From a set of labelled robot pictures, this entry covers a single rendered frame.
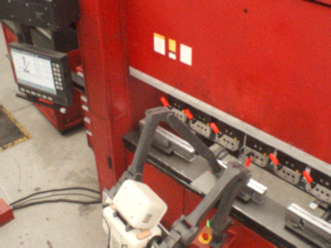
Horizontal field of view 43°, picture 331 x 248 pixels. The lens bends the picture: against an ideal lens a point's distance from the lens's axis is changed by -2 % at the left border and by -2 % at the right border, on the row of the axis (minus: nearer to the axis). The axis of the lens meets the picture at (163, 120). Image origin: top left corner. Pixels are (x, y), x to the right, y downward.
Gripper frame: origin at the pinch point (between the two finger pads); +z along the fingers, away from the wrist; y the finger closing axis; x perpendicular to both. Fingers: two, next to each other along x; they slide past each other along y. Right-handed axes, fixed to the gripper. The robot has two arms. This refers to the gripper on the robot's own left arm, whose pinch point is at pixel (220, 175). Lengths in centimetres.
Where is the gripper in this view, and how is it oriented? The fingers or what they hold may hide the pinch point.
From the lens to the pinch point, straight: 257.6
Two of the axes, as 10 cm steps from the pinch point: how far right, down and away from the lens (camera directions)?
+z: 3.5, 5.3, 7.7
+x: -6.1, 7.5, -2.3
